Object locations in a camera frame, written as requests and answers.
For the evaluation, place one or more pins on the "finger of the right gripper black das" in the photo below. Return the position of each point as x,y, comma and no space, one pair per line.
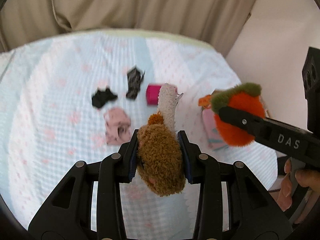
270,129

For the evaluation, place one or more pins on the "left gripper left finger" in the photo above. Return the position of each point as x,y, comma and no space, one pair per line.
118,168

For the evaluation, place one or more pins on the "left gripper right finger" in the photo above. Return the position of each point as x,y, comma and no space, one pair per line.
200,168

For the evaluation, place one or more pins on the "brown and white plush toy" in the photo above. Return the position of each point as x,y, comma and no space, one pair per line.
159,152

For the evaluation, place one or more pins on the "pink cloth garment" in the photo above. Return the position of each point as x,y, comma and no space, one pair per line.
118,126

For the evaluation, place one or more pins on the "orange plush carrot toy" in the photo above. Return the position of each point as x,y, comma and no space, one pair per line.
245,97

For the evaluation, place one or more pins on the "black patterned sock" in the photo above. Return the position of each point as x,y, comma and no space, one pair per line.
135,78

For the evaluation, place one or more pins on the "pink cardboard box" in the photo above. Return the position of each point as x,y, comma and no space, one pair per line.
215,141

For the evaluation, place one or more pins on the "blue checked quilt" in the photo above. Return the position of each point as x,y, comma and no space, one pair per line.
48,121

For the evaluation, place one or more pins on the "beige curtain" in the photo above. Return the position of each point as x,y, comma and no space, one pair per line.
217,22

